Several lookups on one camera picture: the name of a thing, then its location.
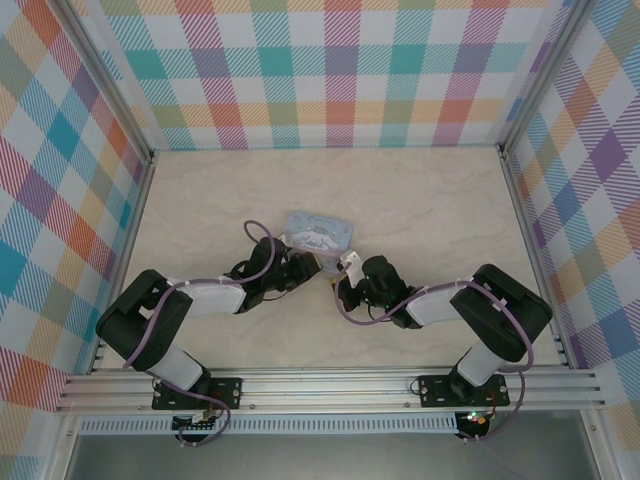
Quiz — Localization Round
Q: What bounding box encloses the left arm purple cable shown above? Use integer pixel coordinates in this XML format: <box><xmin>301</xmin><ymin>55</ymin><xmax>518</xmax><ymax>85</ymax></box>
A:
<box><xmin>122</xmin><ymin>219</ymin><xmax>287</xmax><ymax>448</ymax></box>

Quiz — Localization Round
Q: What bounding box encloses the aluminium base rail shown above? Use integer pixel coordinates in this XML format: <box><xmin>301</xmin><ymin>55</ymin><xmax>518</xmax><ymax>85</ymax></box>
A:
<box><xmin>54</xmin><ymin>366</ymin><xmax>604</xmax><ymax>414</ymax></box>

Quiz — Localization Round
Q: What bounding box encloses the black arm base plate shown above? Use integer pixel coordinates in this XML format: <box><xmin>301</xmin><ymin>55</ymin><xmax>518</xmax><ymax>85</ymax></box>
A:
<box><xmin>416</xmin><ymin>373</ymin><xmax>512</xmax><ymax>408</ymax></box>
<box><xmin>151</xmin><ymin>377</ymin><xmax>244</xmax><ymax>412</ymax></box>

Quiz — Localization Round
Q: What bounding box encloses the grey metal panel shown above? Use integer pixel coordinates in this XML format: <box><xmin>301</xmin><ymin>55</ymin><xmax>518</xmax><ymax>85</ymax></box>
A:
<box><xmin>63</xmin><ymin>430</ymin><xmax>602</xmax><ymax>480</ymax></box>

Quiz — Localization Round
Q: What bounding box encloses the small controller circuit board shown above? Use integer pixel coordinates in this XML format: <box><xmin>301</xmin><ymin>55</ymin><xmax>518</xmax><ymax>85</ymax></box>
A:
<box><xmin>171</xmin><ymin>411</ymin><xmax>222</xmax><ymax>434</ymax></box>
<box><xmin>456</xmin><ymin>408</ymin><xmax>492</xmax><ymax>432</ymax></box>

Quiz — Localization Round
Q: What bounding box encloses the aluminium frame post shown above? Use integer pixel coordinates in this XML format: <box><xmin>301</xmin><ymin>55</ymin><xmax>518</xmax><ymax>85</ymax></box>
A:
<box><xmin>496</xmin><ymin>0</ymin><xmax>596</xmax><ymax>157</ymax></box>
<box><xmin>49</xmin><ymin>0</ymin><xmax>157</xmax><ymax>165</ymax></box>

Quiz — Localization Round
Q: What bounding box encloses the white slotted cable duct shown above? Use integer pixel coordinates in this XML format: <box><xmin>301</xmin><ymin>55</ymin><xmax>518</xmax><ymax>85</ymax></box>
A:
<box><xmin>78</xmin><ymin>412</ymin><xmax>459</xmax><ymax>436</ymax></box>

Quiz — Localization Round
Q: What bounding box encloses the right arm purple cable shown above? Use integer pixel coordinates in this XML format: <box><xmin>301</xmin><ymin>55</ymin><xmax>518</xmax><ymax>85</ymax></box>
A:
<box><xmin>333</xmin><ymin>273</ymin><xmax>536</xmax><ymax>444</ymax></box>

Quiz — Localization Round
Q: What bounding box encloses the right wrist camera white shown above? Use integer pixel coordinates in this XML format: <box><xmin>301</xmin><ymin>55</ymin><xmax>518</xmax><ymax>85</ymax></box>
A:
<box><xmin>339</xmin><ymin>250</ymin><xmax>363</xmax><ymax>290</ymax></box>

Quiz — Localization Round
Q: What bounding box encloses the aluminium floor edge rail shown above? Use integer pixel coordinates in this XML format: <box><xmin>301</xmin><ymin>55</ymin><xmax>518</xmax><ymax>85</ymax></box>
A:
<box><xmin>498</xmin><ymin>143</ymin><xmax>572</xmax><ymax>370</ymax></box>
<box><xmin>85</xmin><ymin>149</ymin><xmax>157</xmax><ymax>375</ymax></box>

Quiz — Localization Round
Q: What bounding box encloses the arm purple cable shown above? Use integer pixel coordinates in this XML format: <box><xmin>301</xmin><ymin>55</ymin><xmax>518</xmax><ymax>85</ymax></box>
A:
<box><xmin>333</xmin><ymin>273</ymin><xmax>536</xmax><ymax>444</ymax></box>
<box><xmin>122</xmin><ymin>219</ymin><xmax>287</xmax><ymax>448</ymax></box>

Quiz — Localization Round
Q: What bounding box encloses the blue cartoon tin box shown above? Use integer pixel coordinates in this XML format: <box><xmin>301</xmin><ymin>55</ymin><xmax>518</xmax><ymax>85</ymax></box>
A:
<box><xmin>277</xmin><ymin>211</ymin><xmax>358</xmax><ymax>274</ymax></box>

